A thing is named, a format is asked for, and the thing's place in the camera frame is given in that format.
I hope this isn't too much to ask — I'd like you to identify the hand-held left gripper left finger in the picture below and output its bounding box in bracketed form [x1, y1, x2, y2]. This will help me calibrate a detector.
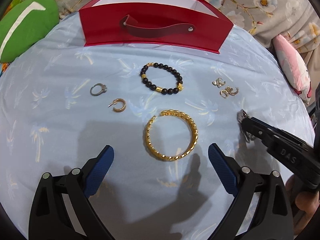
[29, 144, 115, 240]

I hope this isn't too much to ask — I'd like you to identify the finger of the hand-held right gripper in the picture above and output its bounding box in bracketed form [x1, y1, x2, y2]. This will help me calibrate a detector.
[250, 116, 314, 150]
[240, 119, 278, 151]

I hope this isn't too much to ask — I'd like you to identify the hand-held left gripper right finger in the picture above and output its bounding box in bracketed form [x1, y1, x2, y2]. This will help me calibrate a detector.
[208, 143, 293, 240]

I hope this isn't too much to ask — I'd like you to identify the silver jewelry piece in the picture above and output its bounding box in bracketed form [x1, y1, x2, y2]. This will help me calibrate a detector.
[237, 109, 257, 143]

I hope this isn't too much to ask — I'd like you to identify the gold twisted bangle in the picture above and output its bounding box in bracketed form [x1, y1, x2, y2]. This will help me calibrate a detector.
[143, 109, 198, 162]

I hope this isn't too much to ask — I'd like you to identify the gold hoop earring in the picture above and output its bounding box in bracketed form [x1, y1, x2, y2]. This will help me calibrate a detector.
[108, 98, 127, 113]

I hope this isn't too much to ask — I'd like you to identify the silver ring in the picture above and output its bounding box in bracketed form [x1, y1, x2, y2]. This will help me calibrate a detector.
[90, 82, 108, 97]

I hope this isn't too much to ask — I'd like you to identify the black bead bracelet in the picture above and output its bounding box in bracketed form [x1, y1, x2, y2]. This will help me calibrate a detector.
[140, 62, 185, 95]

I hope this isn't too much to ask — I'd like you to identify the red cardboard box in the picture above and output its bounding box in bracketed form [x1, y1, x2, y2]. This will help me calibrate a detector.
[79, 0, 234, 55]

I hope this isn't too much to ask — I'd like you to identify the person's right hand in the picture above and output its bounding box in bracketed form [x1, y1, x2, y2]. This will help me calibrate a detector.
[285, 174, 320, 232]

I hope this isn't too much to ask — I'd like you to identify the pink plush pillow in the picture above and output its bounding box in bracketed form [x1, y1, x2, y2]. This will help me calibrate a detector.
[274, 34, 313, 103]

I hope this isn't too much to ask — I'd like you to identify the grey floral blanket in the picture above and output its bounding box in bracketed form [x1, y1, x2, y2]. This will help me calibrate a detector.
[22, 0, 320, 63]

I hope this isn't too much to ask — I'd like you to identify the green pillow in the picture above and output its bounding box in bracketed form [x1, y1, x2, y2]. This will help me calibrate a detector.
[0, 0, 59, 63]

